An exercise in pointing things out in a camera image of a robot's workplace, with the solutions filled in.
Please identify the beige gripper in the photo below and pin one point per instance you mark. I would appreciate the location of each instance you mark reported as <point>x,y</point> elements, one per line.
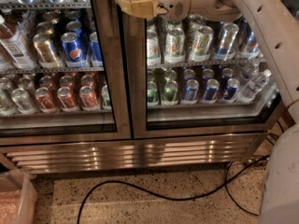
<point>175,2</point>

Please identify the glass fridge door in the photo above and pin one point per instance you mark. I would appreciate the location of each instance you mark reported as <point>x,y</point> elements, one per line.
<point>31,113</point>
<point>166,98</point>

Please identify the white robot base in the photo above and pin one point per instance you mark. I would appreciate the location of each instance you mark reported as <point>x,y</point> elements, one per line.
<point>280,198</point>

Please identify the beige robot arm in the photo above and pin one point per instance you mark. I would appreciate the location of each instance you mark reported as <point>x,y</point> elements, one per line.
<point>276,30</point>

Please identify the steel fridge bottom grille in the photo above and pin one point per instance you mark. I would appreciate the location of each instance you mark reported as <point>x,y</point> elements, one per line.
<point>146,153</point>

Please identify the white green soda can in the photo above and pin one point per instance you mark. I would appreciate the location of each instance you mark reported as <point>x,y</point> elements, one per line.
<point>201,41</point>
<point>174,46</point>

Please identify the blue Pepsi can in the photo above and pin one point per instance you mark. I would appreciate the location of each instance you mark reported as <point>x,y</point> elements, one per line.
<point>74,49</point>

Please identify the silver blue soda can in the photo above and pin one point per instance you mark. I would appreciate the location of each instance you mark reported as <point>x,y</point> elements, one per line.
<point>225,41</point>

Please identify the gold soda can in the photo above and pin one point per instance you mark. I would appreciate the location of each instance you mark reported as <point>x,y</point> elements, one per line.
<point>48,56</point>

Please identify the red soda can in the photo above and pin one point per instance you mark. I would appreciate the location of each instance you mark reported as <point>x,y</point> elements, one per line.
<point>67,99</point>

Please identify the iced tea bottle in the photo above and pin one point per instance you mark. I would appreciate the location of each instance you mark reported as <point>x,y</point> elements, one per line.
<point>17,46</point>

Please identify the water bottle white cap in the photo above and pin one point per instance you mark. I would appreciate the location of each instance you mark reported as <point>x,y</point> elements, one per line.
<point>256,84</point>

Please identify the clear plastic storage bin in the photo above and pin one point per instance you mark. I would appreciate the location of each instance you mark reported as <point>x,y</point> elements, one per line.
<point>17,198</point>

